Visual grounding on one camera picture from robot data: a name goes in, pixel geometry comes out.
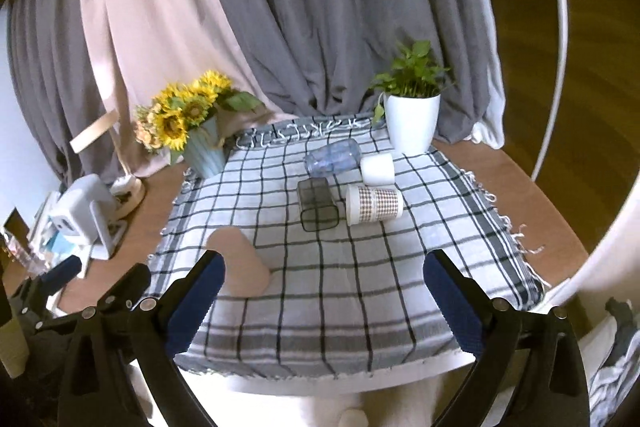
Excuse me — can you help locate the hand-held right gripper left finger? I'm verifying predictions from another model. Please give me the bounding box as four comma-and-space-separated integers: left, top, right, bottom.
59, 250, 227, 427

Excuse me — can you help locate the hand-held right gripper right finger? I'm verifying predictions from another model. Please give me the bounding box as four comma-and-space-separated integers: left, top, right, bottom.
423, 249, 592, 427

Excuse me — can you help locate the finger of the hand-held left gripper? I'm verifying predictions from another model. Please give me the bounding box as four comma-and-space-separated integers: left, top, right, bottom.
20, 254, 84, 308
97, 263, 152, 311

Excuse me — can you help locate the beige cup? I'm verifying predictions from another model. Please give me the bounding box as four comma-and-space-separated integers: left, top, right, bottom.
206, 228, 273, 297

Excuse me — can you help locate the brown patterned white cup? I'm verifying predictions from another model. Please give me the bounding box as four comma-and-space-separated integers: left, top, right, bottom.
345, 184, 405, 227

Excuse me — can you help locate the plain white cup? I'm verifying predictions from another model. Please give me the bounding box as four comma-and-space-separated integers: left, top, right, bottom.
360, 153, 396, 186

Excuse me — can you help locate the grey transparent square cup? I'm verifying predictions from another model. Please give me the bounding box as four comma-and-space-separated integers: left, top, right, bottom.
296, 178, 340, 232

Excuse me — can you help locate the clear bluish plastic cup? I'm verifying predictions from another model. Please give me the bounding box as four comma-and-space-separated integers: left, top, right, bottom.
304, 139, 363, 178

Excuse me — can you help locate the pile of books and papers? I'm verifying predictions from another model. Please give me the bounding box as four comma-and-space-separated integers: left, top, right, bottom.
0, 192, 66, 268

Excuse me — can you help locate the white box-shaped device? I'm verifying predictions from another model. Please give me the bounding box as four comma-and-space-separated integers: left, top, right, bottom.
47, 174, 121, 260

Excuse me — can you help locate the checked tablecloth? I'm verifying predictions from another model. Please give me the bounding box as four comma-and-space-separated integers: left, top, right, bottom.
147, 113, 546, 380

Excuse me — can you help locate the white desk lamp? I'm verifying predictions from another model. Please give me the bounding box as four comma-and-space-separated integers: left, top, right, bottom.
70, 109, 146, 215

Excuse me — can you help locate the blue ribbed vase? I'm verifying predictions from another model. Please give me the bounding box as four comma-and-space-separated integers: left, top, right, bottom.
182, 116, 227, 178

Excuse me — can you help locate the striped cloth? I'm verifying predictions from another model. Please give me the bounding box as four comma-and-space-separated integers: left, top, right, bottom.
587, 297, 640, 427

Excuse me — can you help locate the sunflower bouquet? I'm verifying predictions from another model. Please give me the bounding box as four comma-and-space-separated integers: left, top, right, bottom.
134, 69, 263, 165

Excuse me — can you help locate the green plant in white pot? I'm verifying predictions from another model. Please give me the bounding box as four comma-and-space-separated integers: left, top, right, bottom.
369, 39, 456, 155

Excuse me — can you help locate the white curtain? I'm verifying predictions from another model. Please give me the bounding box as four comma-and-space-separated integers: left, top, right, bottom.
470, 57, 507, 150

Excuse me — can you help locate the pink curtain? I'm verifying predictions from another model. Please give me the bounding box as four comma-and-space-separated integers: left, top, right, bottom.
80, 0, 296, 182

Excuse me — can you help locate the white hoop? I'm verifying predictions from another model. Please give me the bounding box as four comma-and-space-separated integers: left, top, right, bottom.
530, 0, 571, 184

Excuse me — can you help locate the grey curtain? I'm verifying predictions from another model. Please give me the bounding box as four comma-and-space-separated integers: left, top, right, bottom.
5, 0, 506, 188

